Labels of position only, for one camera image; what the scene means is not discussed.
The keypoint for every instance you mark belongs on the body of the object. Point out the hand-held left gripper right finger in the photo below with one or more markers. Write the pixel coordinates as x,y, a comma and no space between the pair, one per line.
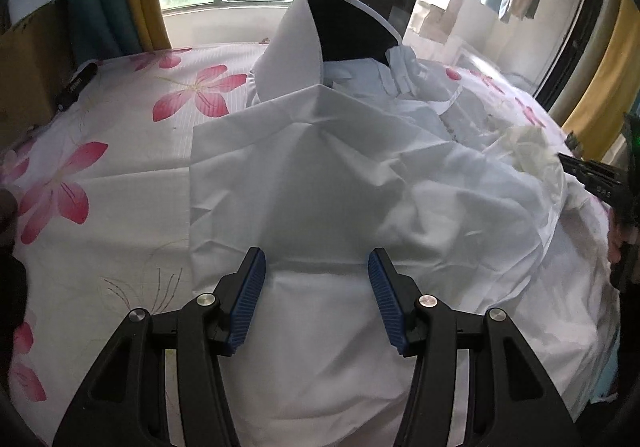
387,302

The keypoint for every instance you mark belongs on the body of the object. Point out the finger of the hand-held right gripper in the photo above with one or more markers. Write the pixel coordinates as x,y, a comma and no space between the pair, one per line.
585,166
607,189

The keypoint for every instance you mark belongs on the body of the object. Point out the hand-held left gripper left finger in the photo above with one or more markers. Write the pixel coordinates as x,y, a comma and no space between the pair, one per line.
247,299

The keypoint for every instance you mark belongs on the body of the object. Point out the large white garment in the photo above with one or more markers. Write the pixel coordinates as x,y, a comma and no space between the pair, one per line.
325,167

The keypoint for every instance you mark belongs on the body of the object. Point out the person's right hand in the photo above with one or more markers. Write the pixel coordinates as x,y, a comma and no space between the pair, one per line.
617,237

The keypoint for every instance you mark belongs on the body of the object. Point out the dark speckled object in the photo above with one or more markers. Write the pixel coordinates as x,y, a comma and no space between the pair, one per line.
573,141

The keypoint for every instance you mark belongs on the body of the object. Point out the cream crumpled cloth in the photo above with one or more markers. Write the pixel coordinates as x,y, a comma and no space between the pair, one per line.
530,152

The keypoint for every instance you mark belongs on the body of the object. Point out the pink floral bedsheet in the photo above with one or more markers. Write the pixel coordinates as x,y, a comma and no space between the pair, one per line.
125,137

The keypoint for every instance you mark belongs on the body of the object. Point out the brown cardboard box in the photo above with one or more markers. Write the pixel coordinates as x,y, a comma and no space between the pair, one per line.
25,77

